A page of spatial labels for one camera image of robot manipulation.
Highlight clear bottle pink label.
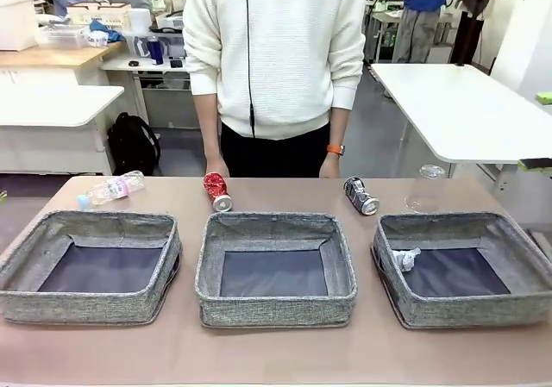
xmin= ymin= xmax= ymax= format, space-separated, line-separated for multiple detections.
xmin=77 ymin=170 xmax=146 ymax=209

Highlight clear plastic cup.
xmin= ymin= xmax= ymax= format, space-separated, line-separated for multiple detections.
xmin=404 ymin=164 xmax=447 ymax=215

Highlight crushed blue soda can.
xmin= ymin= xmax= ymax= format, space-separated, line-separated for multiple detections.
xmin=342 ymin=176 xmax=381 ymax=216

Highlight crushed red cola can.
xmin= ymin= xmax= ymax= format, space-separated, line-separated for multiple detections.
xmin=203 ymin=172 xmax=235 ymax=213

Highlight person's left forearm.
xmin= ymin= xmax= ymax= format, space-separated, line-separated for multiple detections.
xmin=327 ymin=106 xmax=349 ymax=147

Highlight person's right forearm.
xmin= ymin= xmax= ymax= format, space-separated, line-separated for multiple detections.
xmin=192 ymin=93 xmax=222 ymax=158

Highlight person's left hand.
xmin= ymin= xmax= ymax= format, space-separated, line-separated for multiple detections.
xmin=317 ymin=153 xmax=342 ymax=178

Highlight person's right hand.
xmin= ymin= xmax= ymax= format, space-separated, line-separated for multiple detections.
xmin=204 ymin=152 xmax=230 ymax=178

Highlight large white table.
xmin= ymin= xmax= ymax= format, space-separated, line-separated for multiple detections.
xmin=369 ymin=62 xmax=552 ymax=181

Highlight background person dark clothes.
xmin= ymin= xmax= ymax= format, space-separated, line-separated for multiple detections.
xmin=449 ymin=0 xmax=513 ymax=66

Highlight grey fabric basket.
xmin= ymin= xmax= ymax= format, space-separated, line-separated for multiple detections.
xmin=0 ymin=209 xmax=183 ymax=326
xmin=370 ymin=211 xmax=552 ymax=330
xmin=194 ymin=211 xmax=359 ymax=329

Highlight black backpack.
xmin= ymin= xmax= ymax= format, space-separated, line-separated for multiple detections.
xmin=106 ymin=111 xmax=162 ymax=177

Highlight wooden top table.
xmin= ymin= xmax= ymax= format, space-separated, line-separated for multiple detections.
xmin=0 ymin=40 xmax=127 ymax=87

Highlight white mesh plastic basket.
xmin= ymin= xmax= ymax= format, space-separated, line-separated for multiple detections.
xmin=37 ymin=25 xmax=90 ymax=51

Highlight white desk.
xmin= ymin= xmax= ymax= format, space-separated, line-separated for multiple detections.
xmin=100 ymin=53 xmax=193 ymax=129

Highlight white storage box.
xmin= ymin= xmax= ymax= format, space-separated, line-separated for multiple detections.
xmin=0 ymin=0 xmax=40 ymax=53

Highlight blue cloth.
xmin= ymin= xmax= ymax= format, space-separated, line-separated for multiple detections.
xmin=87 ymin=19 xmax=126 ymax=46

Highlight beige crate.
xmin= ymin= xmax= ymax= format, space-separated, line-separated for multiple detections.
xmin=66 ymin=1 xmax=132 ymax=30

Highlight dark blue bottle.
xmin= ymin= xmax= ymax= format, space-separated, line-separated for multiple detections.
xmin=146 ymin=34 xmax=166 ymax=66

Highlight clear plastic storage bin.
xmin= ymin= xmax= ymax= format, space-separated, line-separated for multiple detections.
xmin=123 ymin=31 xmax=187 ymax=59

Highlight person in white sweater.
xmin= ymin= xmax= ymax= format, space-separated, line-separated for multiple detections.
xmin=181 ymin=0 xmax=368 ymax=179

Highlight thin black hanging cable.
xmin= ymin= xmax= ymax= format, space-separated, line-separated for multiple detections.
xmin=243 ymin=0 xmax=258 ymax=139

